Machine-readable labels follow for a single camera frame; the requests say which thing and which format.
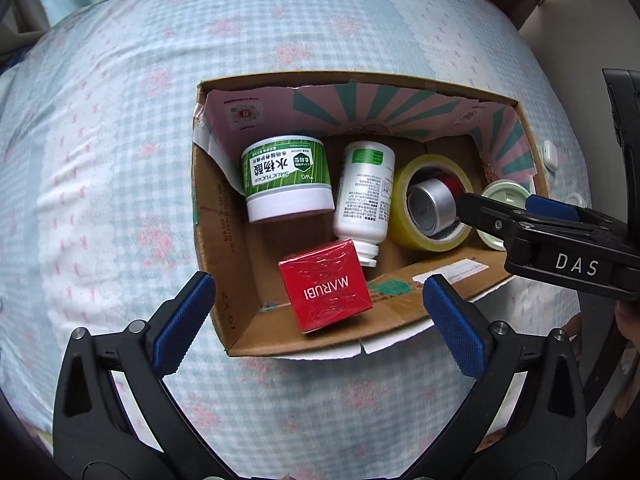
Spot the white pill bottle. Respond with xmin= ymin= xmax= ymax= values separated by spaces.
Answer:
xmin=333 ymin=141 xmax=397 ymax=267

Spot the red box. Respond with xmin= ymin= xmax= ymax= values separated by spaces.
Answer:
xmin=278 ymin=239 xmax=373 ymax=335

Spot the white round lid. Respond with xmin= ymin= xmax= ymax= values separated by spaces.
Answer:
xmin=475 ymin=180 xmax=533 ymax=252

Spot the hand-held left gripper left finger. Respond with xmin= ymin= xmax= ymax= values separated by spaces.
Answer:
xmin=52 ymin=271 xmax=226 ymax=480

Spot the yellow tape roll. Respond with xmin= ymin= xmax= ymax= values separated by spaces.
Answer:
xmin=389 ymin=154 xmax=475 ymax=251

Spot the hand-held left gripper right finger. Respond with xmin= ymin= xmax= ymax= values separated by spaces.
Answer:
xmin=422 ymin=274 xmax=588 ymax=480

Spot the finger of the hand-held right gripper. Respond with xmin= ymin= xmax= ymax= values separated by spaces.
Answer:
xmin=459 ymin=191 xmax=532 ymax=252
xmin=526 ymin=194 xmax=627 ymax=234

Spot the green label white jar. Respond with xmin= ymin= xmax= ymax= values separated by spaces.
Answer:
xmin=241 ymin=135 xmax=335 ymax=224

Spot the cardboard box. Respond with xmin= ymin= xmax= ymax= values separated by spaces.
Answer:
xmin=191 ymin=71 xmax=551 ymax=358

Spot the light blue checked bed sheet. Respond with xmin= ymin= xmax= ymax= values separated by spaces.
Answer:
xmin=0 ymin=0 xmax=596 ymax=480

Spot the person's right hand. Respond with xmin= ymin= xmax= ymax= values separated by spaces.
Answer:
xmin=614 ymin=300 xmax=640 ymax=361

